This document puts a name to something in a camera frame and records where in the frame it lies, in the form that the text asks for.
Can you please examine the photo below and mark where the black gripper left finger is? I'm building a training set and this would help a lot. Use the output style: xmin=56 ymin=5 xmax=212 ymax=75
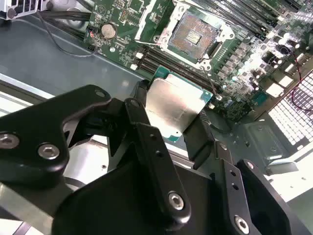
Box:
xmin=0 ymin=79 xmax=192 ymax=231

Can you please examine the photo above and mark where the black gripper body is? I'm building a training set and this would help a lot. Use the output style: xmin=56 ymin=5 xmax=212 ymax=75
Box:
xmin=51 ymin=161 xmax=228 ymax=235

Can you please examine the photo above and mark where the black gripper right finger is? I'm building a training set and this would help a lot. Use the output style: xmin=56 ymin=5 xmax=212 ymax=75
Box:
xmin=183 ymin=113 xmax=304 ymax=235

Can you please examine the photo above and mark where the silver CPU green board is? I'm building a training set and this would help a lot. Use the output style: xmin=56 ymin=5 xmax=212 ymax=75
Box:
xmin=144 ymin=65 xmax=213 ymax=147

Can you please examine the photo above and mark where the metal socket cover frame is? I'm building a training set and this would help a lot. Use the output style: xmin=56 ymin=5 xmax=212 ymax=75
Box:
xmin=134 ymin=0 xmax=186 ymax=47

